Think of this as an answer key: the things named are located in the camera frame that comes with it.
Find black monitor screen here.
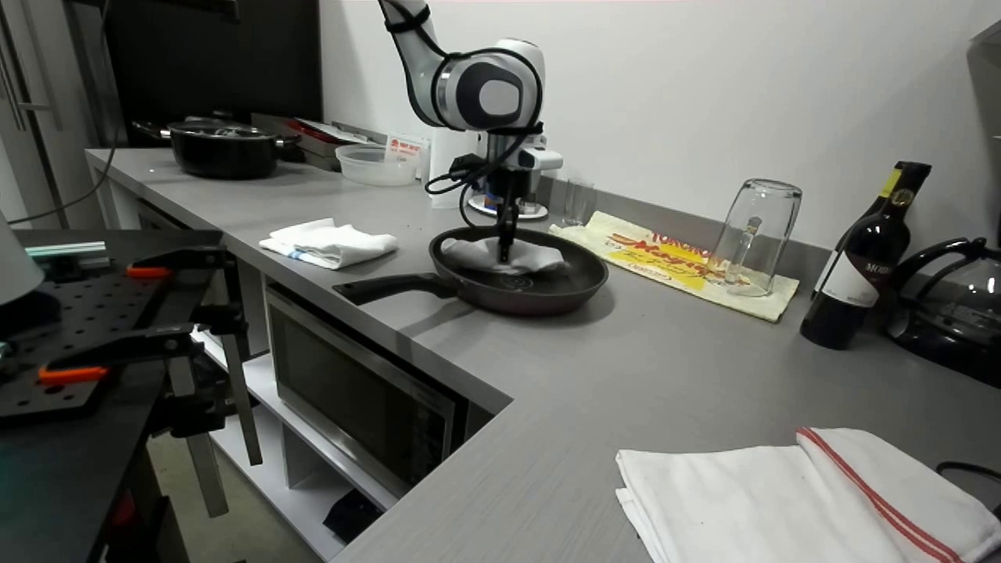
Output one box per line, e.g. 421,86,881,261
104,0,324,134

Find black camera cable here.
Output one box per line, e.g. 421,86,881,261
421,150,497,200

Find white round plate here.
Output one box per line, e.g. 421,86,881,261
462,195,552,226

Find upturned clear drinking glass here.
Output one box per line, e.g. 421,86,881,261
711,175,807,299

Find flat stacked boxes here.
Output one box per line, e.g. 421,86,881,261
279,117,389,171

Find clear plastic container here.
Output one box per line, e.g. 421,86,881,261
334,142,418,189

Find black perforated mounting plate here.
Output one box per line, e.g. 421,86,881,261
0,273,229,418

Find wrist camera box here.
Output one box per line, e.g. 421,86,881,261
517,145,565,180

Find white red carton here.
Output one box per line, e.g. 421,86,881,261
382,132,430,182

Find small clear glass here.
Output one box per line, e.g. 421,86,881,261
547,180,601,231

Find black clamp orange handle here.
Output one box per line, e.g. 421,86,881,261
123,247,264,468
29,321,234,524

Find wine bottle yellow foil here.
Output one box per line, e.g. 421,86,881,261
796,158,934,354

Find plain white cloth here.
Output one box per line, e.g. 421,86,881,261
444,231,573,279

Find steel built-in microwave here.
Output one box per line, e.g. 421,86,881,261
261,284,473,502

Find black power cord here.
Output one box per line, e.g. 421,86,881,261
934,459,1001,489

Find black frying pan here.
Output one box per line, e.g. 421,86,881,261
334,226,613,318

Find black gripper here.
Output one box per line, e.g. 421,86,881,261
486,153,528,263

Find black cooking pot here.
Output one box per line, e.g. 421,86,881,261
153,112,284,182

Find white cloth blue stripes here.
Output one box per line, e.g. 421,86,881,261
257,217,399,275

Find aluminium rail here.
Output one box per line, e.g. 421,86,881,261
15,238,112,263

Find white towel red stripe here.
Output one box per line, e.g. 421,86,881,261
613,426,1001,563

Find glass coffee carafe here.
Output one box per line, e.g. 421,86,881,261
880,235,1001,391

